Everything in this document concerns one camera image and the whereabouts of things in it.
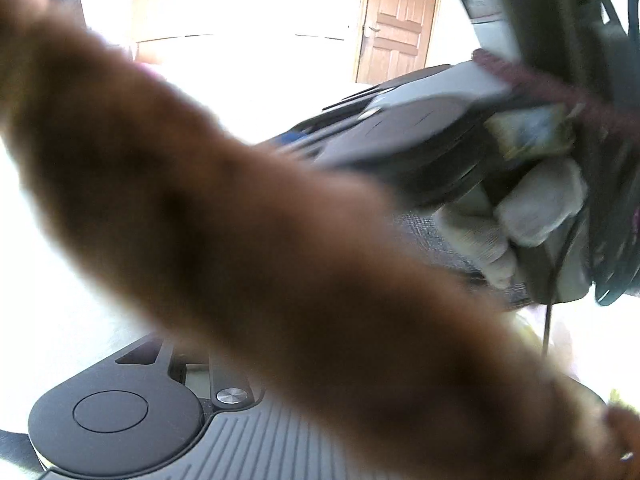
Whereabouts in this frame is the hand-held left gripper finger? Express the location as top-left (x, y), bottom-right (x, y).
top-left (115, 335), bottom-right (257, 408)

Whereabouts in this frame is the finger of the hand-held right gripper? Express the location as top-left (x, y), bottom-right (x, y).
top-left (265, 82), bottom-right (397, 159)

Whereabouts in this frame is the person's right hand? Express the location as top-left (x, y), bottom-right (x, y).
top-left (439, 159), bottom-right (589, 289)

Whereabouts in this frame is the wooden door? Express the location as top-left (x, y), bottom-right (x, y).
top-left (352, 0), bottom-right (447, 85)

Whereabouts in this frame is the brown fuzzy cloth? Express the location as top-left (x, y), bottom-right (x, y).
top-left (0, 0), bottom-right (640, 480)

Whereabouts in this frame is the dark red knit strap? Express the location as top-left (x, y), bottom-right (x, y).
top-left (472, 49), bottom-right (640, 133)

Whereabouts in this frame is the black cable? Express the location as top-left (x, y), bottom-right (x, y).
top-left (541, 220), bottom-right (576, 358)

